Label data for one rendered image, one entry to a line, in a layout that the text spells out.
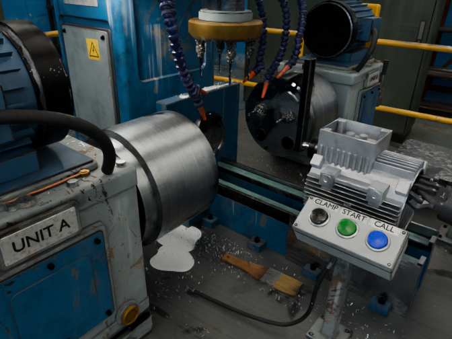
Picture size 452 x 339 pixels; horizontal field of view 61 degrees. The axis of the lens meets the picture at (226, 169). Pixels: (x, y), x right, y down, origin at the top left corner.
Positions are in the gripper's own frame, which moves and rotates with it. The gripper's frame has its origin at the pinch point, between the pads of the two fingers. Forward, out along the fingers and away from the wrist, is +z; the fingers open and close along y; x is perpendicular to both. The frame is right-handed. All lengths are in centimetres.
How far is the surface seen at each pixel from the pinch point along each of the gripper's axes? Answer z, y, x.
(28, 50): 33, 53, -22
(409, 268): -16.6, 7.9, 12.4
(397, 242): -13.8, 23.1, -2.0
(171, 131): 30.8, 28.2, -3.9
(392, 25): 89, -299, 11
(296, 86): 30.7, -21.5, -3.8
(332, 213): -2.8, 22.6, -0.7
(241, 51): 363, -465, 128
